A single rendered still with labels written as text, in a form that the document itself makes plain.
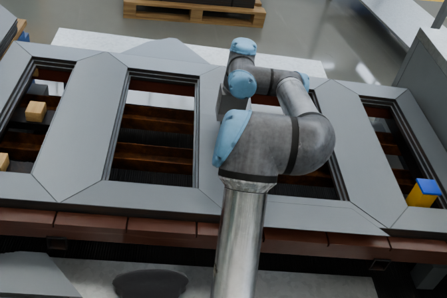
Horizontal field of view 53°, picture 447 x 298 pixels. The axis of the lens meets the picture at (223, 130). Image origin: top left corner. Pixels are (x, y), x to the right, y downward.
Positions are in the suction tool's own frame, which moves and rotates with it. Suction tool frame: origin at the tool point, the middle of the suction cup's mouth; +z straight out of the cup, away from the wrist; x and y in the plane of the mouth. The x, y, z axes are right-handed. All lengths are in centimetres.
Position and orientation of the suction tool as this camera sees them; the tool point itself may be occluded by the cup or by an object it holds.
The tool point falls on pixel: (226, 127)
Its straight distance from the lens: 147.5
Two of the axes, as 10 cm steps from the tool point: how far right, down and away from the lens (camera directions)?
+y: -9.8, -0.7, -1.7
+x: 0.9, 6.5, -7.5
